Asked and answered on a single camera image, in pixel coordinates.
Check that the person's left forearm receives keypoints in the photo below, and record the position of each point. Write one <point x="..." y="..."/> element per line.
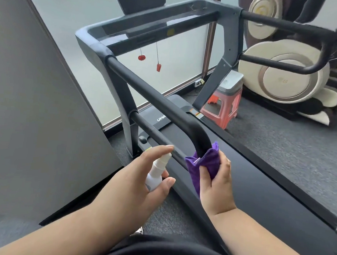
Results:
<point x="65" y="233"/>

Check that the beige upholstered chair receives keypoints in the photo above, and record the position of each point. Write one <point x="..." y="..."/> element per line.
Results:
<point x="288" y="82"/>

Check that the black shirt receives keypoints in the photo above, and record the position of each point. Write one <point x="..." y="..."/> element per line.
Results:
<point x="172" y="254"/>

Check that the person's right hand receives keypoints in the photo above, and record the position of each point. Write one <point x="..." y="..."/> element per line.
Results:
<point x="218" y="194"/>

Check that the black punching bag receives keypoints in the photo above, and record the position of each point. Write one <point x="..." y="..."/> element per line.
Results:
<point x="312" y="9"/>

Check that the red safety knob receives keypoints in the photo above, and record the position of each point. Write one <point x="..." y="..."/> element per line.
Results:
<point x="141" y="57"/>

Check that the purple microfibre cloth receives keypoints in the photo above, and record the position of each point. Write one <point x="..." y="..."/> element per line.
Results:
<point x="194" y="173"/>

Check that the white plastic tub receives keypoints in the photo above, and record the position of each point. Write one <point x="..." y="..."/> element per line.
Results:
<point x="231" y="81"/>

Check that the white spray bottle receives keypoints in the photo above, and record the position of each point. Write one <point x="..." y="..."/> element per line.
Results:
<point x="154" y="179"/>

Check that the grey treadmill base with uprights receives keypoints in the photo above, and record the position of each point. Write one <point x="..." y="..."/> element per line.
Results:
<point x="266" y="200"/>

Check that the white power strip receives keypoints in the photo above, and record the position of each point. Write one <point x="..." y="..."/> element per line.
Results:
<point x="198" y="83"/>

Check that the black treadmill handrail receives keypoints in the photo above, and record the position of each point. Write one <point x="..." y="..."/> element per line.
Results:
<point x="277" y="23"/>
<point x="158" y="102"/>

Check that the person's right forearm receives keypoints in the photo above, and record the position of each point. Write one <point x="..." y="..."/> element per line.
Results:
<point x="249" y="242"/>

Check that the person's left sneaker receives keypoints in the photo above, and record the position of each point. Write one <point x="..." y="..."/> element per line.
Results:
<point x="138" y="231"/>

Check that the person's left hand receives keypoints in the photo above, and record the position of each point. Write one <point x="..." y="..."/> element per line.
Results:
<point x="124" y="200"/>

